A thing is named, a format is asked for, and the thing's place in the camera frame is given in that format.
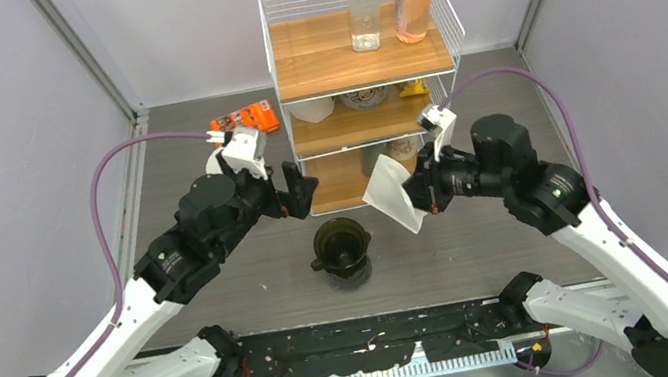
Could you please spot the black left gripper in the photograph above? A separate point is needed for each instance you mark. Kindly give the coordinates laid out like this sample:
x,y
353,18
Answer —
x,y
296,202

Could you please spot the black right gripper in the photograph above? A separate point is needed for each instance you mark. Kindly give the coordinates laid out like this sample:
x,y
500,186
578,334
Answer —
x,y
426,189

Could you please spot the dark green dripper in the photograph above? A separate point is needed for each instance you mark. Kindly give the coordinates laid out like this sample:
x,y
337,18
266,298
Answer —
x,y
339,243

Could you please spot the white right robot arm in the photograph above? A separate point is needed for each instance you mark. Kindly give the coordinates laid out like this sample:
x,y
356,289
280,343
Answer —
x,y
552,198

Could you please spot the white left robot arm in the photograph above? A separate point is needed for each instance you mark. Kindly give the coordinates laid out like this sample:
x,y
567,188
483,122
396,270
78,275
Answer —
x,y
211,220

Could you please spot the white printed cup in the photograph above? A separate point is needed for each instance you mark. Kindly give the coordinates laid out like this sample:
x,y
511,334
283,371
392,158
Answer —
x,y
402,149

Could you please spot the grey metal can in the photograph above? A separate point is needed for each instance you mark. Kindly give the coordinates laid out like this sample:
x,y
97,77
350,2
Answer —
x,y
369,155

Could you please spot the white cup on shelf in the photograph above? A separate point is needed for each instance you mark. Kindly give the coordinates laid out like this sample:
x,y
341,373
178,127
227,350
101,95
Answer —
x,y
312,111

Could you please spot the orange snack box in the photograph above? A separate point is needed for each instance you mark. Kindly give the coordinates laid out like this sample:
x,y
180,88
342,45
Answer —
x,y
259,115

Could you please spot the yellow snack packet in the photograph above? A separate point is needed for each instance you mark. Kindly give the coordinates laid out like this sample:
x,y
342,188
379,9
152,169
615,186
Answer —
x,y
413,88

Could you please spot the smoky glass mug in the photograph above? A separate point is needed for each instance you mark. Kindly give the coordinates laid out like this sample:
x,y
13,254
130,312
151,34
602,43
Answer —
x,y
352,278

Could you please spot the printed ceramic bowl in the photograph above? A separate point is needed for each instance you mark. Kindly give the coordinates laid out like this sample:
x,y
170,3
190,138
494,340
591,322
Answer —
x,y
365,99

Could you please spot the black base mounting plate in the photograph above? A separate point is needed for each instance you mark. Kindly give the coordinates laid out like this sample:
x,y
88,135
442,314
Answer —
x,y
378,342

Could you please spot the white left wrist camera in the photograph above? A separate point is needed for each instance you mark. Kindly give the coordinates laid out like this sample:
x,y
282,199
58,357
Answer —
x,y
244,149

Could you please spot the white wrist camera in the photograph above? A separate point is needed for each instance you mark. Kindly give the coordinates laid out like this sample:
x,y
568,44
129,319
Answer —
x,y
244,149
439,122

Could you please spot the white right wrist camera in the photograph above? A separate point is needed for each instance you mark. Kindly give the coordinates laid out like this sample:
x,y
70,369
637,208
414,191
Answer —
x,y
439,122

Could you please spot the white wire wooden shelf rack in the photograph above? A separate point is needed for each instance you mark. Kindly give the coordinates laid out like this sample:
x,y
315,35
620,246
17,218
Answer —
x,y
309,54

